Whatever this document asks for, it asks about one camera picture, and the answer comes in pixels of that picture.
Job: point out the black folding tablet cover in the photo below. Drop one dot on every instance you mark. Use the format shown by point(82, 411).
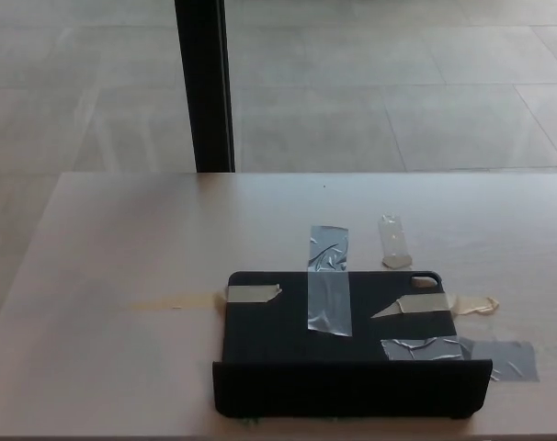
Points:
point(269, 340)

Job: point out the beige masking tape strip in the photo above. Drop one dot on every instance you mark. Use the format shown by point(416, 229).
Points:
point(251, 294)
point(425, 304)

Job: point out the small clear tape strip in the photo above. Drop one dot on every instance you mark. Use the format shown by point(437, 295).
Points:
point(393, 243)

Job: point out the long silver duct tape strip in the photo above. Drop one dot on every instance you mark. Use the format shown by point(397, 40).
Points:
point(329, 280)

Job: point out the black vertical door frame post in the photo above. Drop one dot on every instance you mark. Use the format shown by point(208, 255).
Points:
point(205, 87)

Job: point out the wide silver duct tape strip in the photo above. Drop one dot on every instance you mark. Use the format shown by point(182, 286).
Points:
point(499, 358)

